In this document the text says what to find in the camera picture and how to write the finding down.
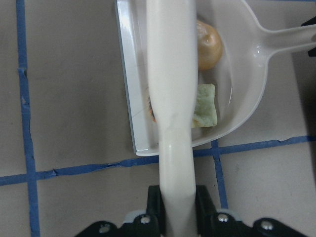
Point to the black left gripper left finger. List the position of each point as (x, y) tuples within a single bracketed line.
[(156, 211)]

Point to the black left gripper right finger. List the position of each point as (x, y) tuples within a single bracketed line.
[(205, 210)]

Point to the round golden bread roll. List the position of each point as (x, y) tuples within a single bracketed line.
[(209, 46)]

